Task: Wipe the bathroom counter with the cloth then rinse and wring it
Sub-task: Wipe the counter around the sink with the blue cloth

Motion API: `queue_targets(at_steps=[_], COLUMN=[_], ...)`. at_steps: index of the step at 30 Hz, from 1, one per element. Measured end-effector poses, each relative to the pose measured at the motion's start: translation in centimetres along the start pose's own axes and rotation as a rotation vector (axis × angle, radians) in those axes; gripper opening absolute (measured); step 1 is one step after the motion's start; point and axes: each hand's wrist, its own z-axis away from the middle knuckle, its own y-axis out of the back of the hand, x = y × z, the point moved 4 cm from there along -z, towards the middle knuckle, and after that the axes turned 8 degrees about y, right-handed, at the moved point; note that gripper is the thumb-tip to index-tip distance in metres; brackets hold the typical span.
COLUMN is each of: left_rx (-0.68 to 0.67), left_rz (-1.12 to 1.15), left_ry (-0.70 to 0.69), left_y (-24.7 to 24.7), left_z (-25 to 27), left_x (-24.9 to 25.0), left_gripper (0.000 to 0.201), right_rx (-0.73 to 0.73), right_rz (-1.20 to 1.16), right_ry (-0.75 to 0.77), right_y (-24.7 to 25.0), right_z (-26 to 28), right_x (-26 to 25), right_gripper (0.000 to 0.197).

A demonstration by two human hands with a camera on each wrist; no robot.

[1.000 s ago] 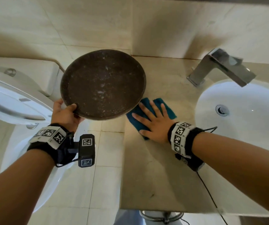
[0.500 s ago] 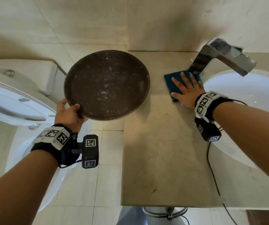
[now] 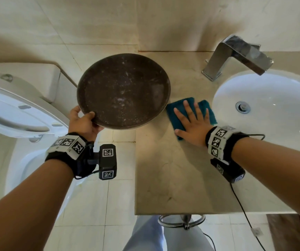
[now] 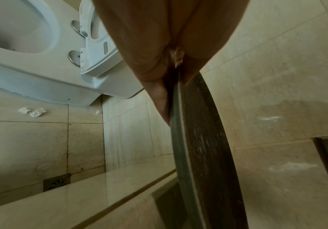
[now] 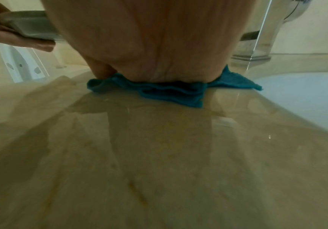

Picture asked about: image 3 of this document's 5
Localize person's grey trousers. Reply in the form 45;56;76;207
122;215;214;251

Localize person's left hand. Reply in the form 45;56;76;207
68;106;105;142

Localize teal cleaning cloth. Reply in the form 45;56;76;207
165;97;218;141

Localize left marker wristband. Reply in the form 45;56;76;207
45;132;96;178

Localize white toilet tank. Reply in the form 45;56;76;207
0;62;78;118

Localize person's right forearm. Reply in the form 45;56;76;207
231;137;300;228

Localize white ceramic sink basin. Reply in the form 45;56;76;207
212;69;300;157

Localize chrome faucet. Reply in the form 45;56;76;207
202;33;275;82

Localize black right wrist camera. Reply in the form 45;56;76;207
210;157;246;184

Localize person's right hand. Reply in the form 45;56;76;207
173;99;214;147

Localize person's left forearm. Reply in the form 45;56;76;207
0;159;74;251

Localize white toilet seat lid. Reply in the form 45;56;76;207
0;72;69;139

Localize right marker wristband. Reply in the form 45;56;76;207
205;125;250;165

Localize marker wristband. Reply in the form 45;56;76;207
205;125;250;165
45;132;96;178

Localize chrome sink drain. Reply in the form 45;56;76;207
235;101;251;114

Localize chrome towel ring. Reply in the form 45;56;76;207
158;214;206;230

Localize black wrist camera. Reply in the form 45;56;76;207
210;157;246;184
87;143;118;181

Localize black cable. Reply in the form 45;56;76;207
74;169;99;180
203;133;267;251

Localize grey stone door jamb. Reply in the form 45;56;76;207
266;213;300;251

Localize round dark brown tray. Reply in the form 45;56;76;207
76;53;171;130

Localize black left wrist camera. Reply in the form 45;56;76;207
87;143;118;181

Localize beige marble sink countertop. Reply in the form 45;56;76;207
134;51;300;215

